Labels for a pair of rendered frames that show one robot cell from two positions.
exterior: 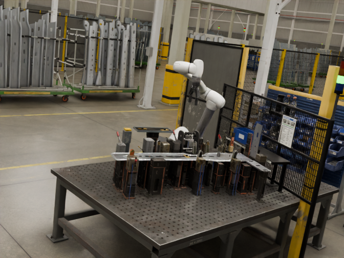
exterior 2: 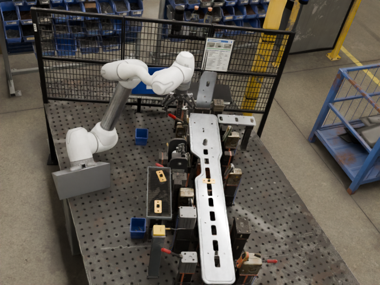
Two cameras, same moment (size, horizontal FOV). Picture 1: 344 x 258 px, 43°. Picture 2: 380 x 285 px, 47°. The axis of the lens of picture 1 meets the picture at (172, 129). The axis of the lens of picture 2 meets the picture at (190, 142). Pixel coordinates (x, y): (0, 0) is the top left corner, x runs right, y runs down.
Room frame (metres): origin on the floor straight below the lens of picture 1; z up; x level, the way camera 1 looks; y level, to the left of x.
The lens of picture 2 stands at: (3.55, 1.68, 3.13)
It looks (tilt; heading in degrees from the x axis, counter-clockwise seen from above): 44 degrees down; 285
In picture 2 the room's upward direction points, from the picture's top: 10 degrees clockwise
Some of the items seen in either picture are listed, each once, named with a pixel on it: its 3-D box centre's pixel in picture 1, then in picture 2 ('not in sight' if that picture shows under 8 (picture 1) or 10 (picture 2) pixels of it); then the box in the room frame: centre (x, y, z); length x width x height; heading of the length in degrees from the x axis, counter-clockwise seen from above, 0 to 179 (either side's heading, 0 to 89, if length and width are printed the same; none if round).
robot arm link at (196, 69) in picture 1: (196, 67); (182, 67); (4.13, -0.15, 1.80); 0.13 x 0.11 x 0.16; 78
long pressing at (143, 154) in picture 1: (185, 156); (210, 184); (3.84, -0.15, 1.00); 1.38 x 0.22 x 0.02; 115
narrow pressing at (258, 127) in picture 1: (256, 140); (206, 90); (4.15, -0.84, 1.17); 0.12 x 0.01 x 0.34; 25
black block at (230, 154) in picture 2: (218, 178); (225, 167); (3.81, -0.49, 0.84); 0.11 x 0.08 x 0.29; 25
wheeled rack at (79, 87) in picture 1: (104, 64); not in sight; (11.82, 2.08, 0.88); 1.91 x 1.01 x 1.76; 136
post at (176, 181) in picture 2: (167, 158); (174, 201); (4.01, 0.01, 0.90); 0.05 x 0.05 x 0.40; 25
